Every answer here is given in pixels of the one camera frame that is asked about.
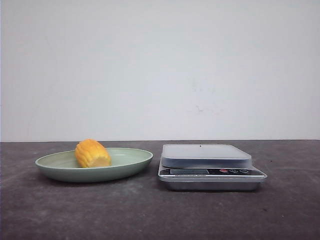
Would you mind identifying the green shallow plate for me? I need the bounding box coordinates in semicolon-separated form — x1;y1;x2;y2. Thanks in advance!
35;147;154;183

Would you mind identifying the silver digital kitchen scale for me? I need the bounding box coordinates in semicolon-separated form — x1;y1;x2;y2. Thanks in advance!
158;143;268;191

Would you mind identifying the yellow corn cob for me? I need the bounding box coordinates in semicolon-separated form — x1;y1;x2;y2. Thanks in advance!
74;139;112;168

